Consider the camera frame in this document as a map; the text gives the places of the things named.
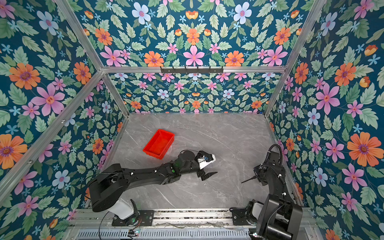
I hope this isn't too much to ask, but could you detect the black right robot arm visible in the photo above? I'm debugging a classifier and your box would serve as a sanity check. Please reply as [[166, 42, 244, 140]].
[[246, 144, 303, 240]]

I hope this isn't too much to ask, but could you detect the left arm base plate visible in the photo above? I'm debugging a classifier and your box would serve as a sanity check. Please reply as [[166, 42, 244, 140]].
[[112, 210, 155, 227]]

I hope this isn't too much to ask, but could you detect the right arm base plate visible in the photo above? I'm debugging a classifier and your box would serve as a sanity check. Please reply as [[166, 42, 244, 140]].
[[229, 208, 257, 226]]

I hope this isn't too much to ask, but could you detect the black hook rack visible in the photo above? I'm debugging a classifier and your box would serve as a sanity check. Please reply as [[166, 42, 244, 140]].
[[160, 67, 224, 74]]

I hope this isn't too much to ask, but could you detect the red plastic bin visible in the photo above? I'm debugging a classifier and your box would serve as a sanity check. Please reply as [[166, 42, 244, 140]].
[[143, 129, 175, 160]]

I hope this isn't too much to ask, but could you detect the aluminium frame corner post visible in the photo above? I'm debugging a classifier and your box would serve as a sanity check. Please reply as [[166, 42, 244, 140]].
[[56, 1, 129, 118]]

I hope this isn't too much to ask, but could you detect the aluminium frame bottom rail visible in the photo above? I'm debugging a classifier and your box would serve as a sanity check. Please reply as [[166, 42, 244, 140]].
[[102, 117, 129, 171]]

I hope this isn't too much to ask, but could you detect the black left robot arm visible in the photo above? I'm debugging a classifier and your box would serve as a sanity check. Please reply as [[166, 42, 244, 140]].
[[89, 150, 216, 213]]

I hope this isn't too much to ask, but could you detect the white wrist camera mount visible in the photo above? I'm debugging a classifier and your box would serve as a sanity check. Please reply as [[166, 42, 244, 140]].
[[196, 151, 216, 170]]

